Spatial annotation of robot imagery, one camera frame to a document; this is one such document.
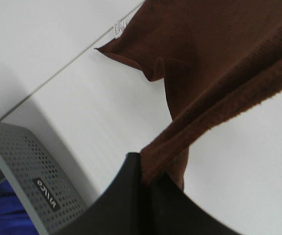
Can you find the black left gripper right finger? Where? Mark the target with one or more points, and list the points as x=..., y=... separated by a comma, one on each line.
x=171, y=212

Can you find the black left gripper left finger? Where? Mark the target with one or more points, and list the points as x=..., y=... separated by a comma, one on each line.
x=122, y=208

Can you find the brown towel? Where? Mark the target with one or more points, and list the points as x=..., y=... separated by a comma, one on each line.
x=217, y=58

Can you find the blue cloth in basket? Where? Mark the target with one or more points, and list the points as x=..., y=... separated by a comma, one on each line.
x=14, y=219

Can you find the grey perforated basket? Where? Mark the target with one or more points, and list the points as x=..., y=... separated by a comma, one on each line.
x=45, y=191

